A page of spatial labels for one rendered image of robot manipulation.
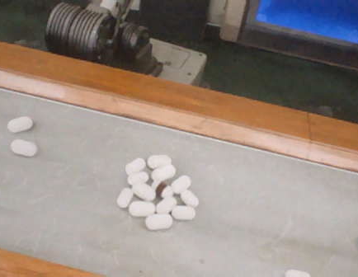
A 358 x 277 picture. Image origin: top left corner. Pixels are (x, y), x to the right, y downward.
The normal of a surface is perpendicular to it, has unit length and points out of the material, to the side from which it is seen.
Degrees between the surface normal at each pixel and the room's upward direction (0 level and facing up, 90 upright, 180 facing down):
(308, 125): 0
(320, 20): 58
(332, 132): 0
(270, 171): 0
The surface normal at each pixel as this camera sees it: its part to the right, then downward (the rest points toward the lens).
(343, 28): -0.07, 0.13
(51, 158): 0.15, -0.75
